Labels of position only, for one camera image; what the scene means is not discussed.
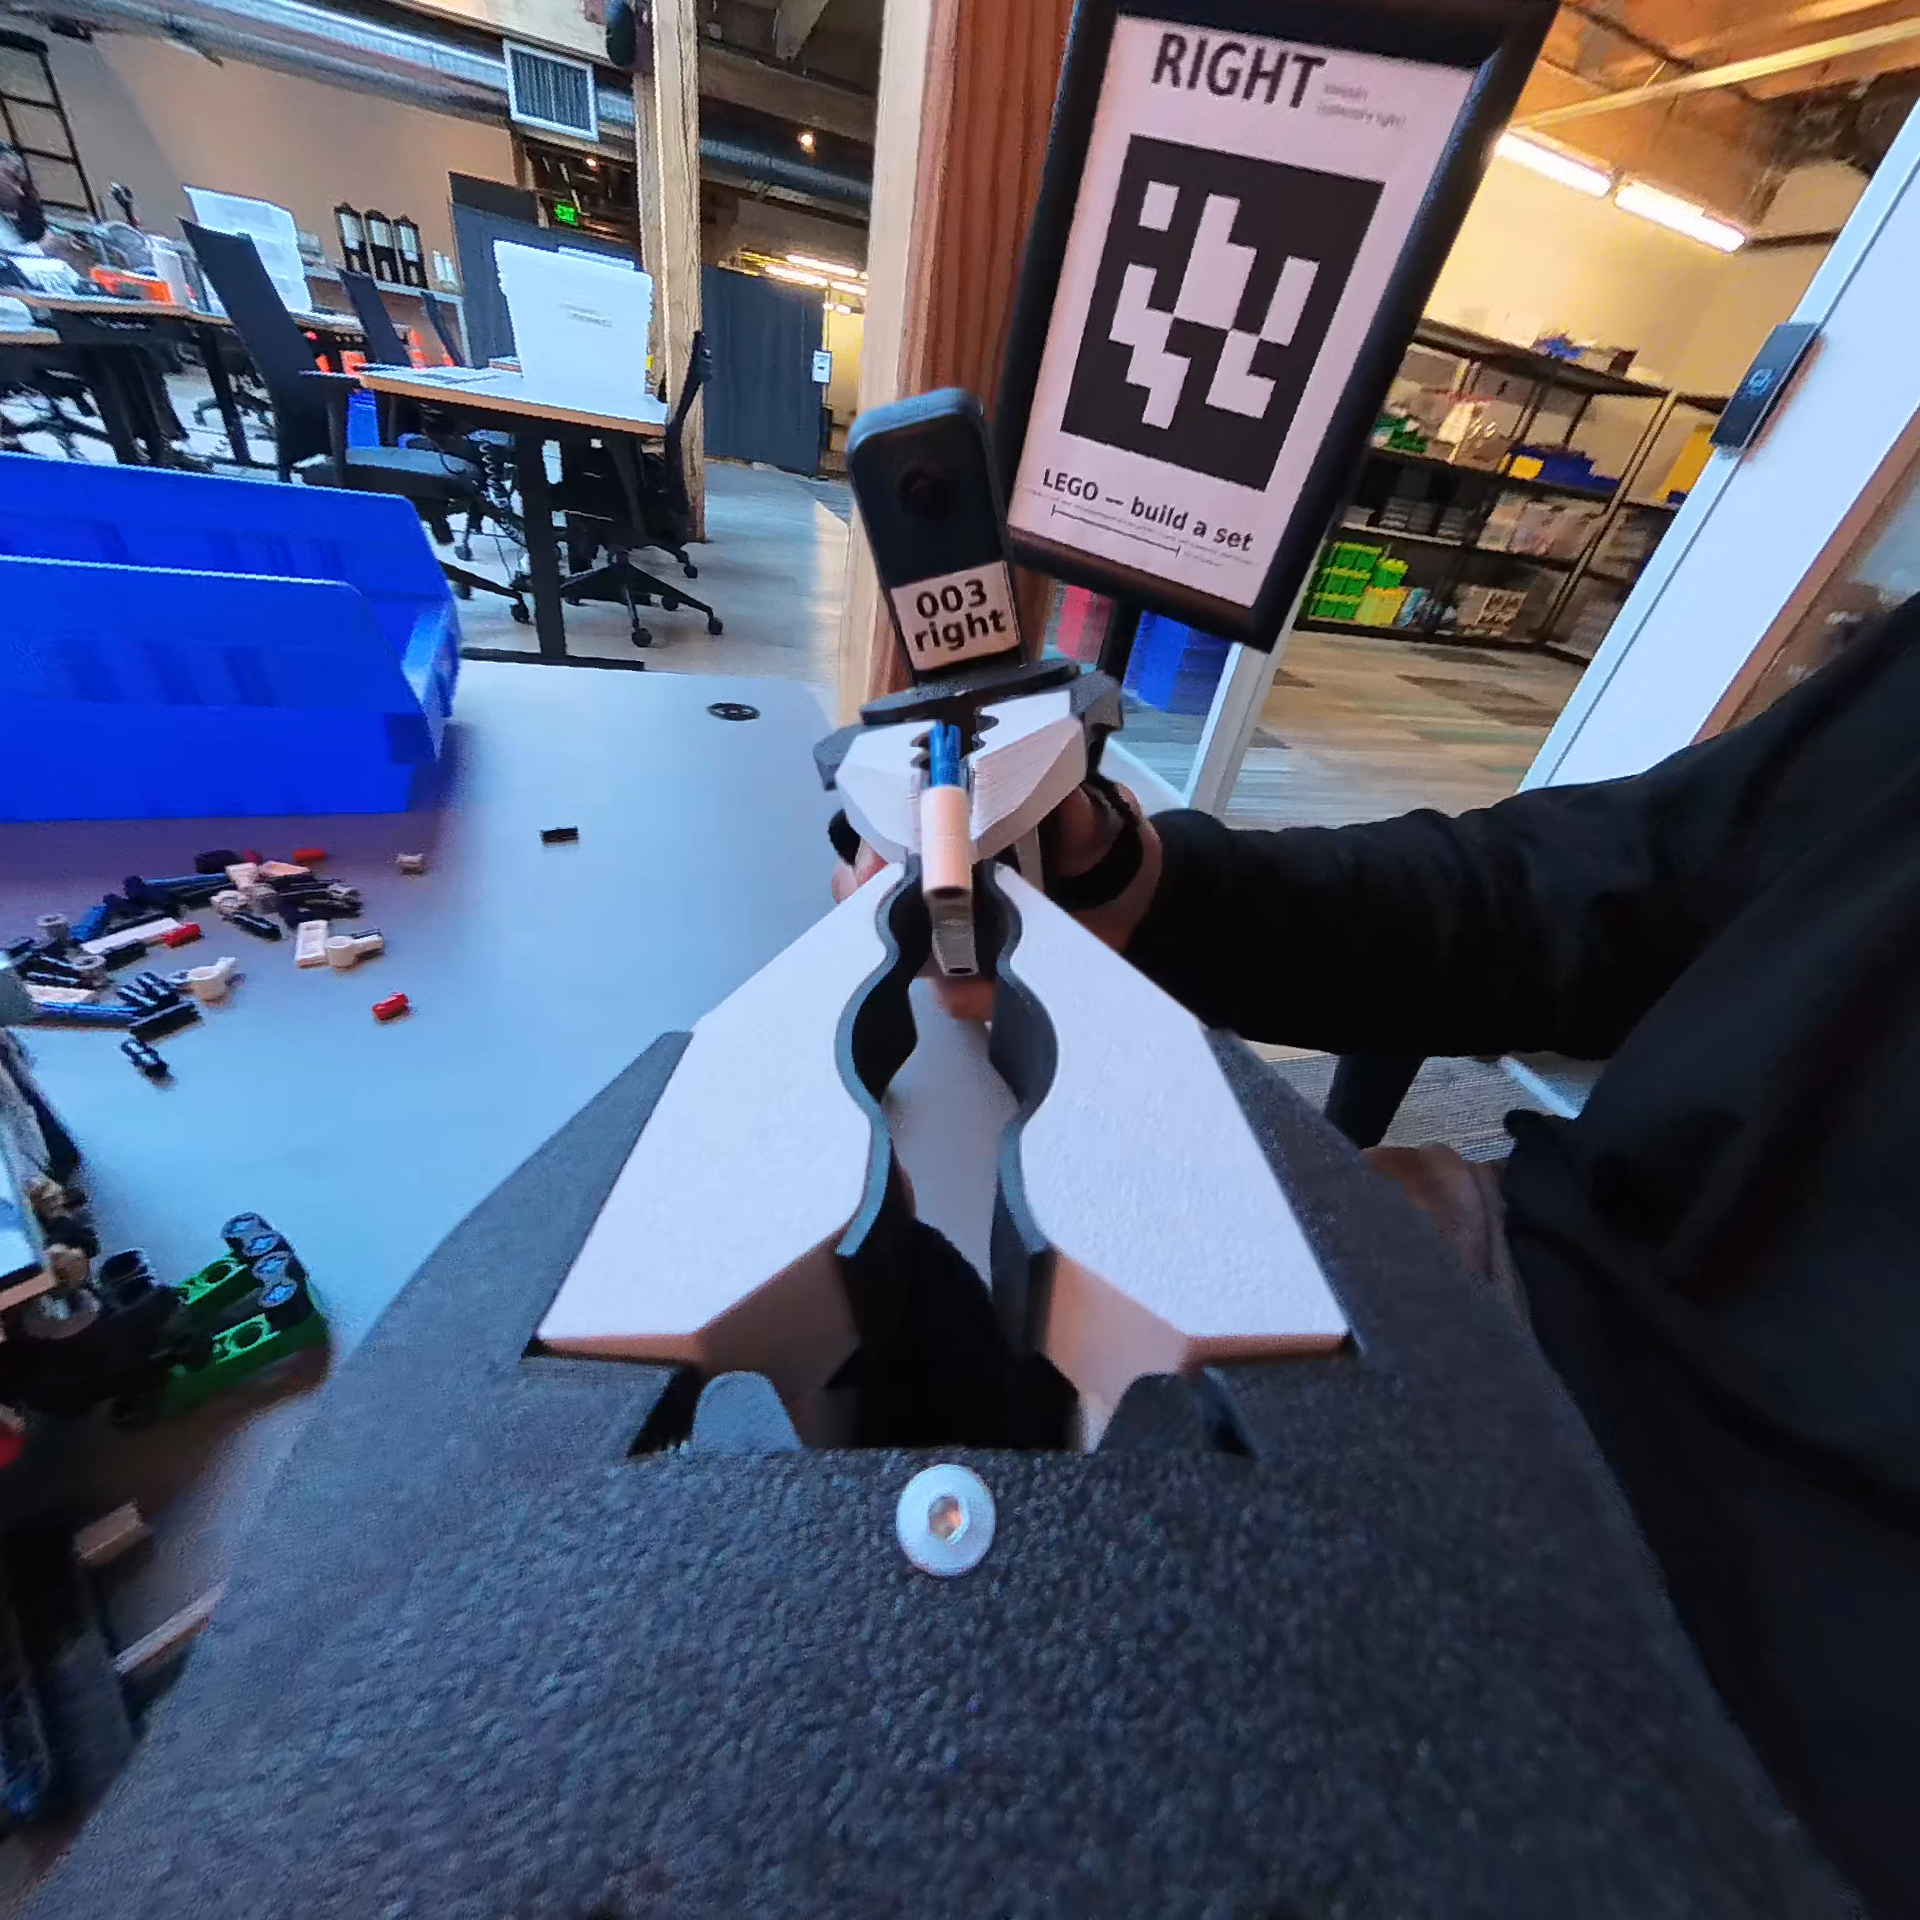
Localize thick white lego beam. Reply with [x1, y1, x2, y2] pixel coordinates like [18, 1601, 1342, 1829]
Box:
[914, 724, 990, 980]

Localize person's right forearm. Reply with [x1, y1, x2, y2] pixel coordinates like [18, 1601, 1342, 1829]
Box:
[1125, 598, 1920, 1073]

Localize white door frame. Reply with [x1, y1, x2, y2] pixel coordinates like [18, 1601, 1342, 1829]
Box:
[1523, 104, 1920, 789]

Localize dark partition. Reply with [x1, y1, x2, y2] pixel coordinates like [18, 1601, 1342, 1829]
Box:
[703, 266, 827, 476]

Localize person's left hand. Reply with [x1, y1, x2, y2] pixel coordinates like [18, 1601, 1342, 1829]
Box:
[1366, 1142, 1518, 1326]

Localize blue plastic bin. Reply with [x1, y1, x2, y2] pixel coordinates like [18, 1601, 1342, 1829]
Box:
[0, 556, 454, 825]
[0, 450, 463, 825]

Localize thin wooden post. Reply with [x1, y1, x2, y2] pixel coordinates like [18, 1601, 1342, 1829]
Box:
[634, 0, 706, 541]

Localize ceiling light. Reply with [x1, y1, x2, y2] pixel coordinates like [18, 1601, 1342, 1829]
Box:
[1498, 127, 1751, 253]

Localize blue floor bins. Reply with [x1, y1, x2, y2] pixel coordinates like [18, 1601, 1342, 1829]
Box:
[1125, 608, 1235, 720]

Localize white lego truck model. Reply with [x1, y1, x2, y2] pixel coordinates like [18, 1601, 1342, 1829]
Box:
[0, 1018, 227, 1853]

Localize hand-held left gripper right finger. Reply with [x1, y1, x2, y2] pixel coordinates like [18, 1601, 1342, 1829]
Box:
[978, 865, 1353, 1450]

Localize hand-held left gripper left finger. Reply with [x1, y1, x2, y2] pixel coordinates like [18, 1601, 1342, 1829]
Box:
[535, 862, 922, 1450]

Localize wooden pillar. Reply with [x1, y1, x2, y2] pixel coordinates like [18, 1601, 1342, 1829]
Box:
[837, 0, 1105, 721]

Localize wall access reader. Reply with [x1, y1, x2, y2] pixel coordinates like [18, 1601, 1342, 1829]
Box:
[1710, 319, 1821, 453]

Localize person's black top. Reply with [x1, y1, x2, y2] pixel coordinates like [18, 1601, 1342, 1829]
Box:
[1499, 598, 1920, 1920]

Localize storage shelving rack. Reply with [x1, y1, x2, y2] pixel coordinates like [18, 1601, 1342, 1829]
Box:
[1303, 319, 1729, 665]

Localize cluttered desk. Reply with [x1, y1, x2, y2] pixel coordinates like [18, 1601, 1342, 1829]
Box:
[0, 285, 362, 471]

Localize black office chair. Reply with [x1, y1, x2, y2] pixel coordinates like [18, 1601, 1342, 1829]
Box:
[555, 333, 725, 649]
[182, 221, 535, 624]

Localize green black lego assembly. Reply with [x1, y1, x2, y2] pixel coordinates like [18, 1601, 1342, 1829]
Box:
[159, 1212, 331, 1415]

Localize air vent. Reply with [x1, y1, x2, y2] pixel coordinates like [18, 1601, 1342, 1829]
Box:
[504, 38, 601, 140]

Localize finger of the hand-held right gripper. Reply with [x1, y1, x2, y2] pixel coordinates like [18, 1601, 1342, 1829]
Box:
[833, 727, 935, 902]
[967, 708, 1088, 873]

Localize person's right hand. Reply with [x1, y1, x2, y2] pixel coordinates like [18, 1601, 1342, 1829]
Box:
[831, 777, 1157, 1029]

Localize white board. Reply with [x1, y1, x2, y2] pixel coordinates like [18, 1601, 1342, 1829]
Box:
[493, 240, 663, 407]

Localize pile of small lego pieces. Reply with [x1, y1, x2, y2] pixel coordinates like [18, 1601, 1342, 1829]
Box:
[0, 847, 389, 1080]

